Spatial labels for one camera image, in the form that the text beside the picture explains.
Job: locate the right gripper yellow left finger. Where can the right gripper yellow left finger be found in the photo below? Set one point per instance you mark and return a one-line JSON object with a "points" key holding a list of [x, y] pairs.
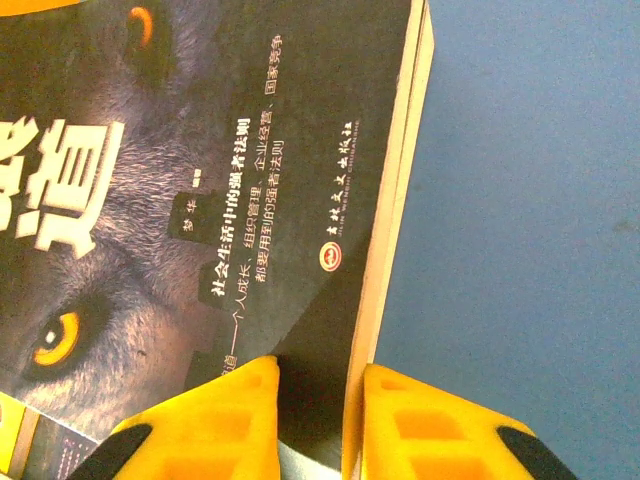
{"points": [[200, 440]]}

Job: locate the dark portrait cover book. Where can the dark portrait cover book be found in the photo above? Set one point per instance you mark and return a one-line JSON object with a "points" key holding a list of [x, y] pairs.
{"points": [[55, 450]]}

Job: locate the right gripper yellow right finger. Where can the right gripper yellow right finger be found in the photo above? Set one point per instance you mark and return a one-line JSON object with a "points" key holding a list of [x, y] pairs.
{"points": [[425, 440]]}

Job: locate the wolf face cover book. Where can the wolf face cover book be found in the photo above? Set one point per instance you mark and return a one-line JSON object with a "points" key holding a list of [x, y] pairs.
{"points": [[200, 150]]}

